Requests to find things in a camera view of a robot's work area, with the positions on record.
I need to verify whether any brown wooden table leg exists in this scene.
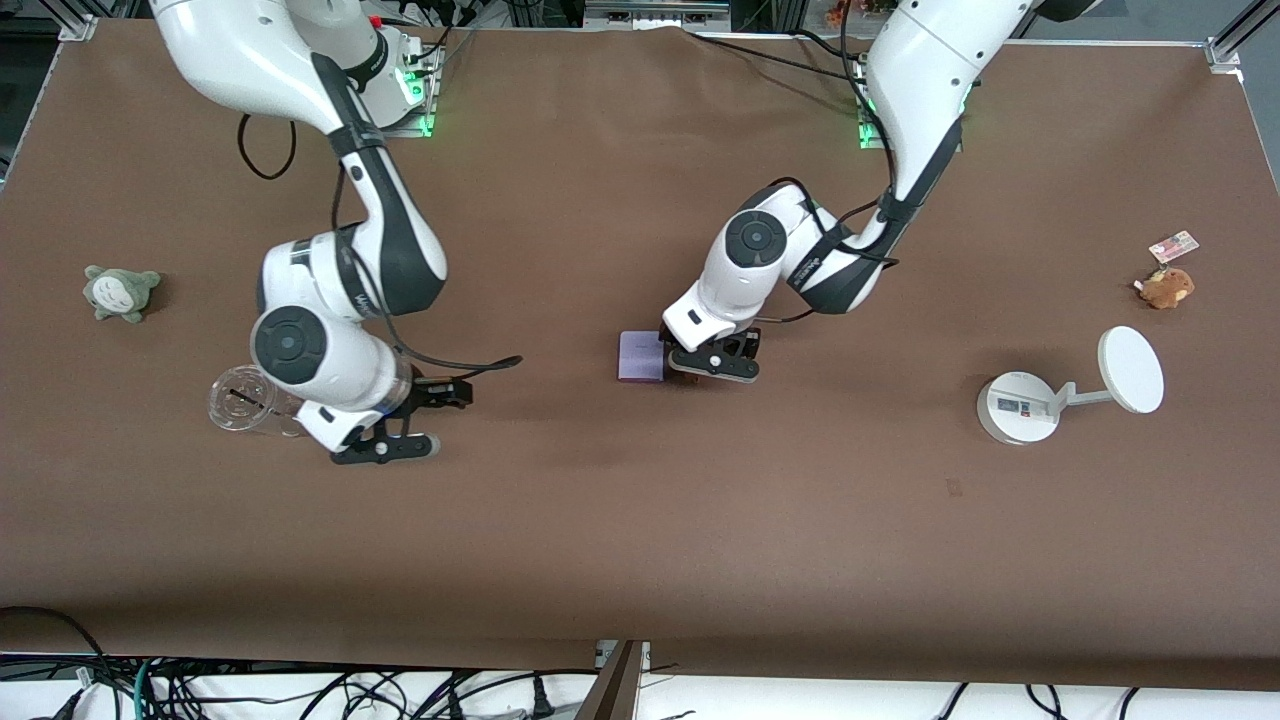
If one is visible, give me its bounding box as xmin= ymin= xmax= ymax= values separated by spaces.
xmin=575 ymin=640 xmax=646 ymax=720

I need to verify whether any aluminium frame corner post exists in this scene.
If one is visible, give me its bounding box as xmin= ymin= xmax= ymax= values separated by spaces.
xmin=1205 ymin=0 xmax=1280 ymax=76

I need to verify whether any white round desk lamp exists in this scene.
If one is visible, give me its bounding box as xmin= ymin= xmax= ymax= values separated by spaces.
xmin=976 ymin=326 xmax=1166 ymax=446

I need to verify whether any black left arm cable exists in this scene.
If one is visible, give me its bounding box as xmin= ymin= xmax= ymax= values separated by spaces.
xmin=765 ymin=0 xmax=906 ymax=326

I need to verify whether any thick black looped floor cable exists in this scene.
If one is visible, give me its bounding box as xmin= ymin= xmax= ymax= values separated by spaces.
xmin=0 ymin=605 xmax=106 ymax=691

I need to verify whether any brown hamster plush toy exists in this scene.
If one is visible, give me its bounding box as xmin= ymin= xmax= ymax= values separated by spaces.
xmin=1133 ymin=263 xmax=1196 ymax=310

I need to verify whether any lavender smartphone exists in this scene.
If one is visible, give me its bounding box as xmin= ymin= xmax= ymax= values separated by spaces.
xmin=617 ymin=331 xmax=666 ymax=384

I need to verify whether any grey green plush toy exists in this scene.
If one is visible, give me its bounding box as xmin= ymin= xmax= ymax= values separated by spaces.
xmin=83 ymin=264 xmax=163 ymax=324

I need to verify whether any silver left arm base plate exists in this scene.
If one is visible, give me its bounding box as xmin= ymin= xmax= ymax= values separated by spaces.
xmin=858 ymin=55 xmax=966 ymax=153

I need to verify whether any long black table cable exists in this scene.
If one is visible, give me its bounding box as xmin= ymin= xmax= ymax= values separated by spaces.
xmin=683 ymin=28 xmax=873 ymax=85

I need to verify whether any brown table cover sheet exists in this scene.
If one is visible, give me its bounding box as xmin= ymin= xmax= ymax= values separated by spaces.
xmin=0 ymin=18 xmax=1280 ymax=691

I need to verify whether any clear plastic cup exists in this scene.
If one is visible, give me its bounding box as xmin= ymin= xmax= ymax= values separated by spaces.
xmin=207 ymin=364 xmax=306 ymax=438

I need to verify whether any grey metal box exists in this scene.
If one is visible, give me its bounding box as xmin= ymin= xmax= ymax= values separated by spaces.
xmin=585 ymin=0 xmax=733 ymax=31

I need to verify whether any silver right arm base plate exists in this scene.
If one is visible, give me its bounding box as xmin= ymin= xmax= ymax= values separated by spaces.
xmin=380 ymin=40 xmax=438 ymax=139

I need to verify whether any short black table cable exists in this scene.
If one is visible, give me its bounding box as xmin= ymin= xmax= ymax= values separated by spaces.
xmin=795 ymin=28 xmax=867 ymax=61

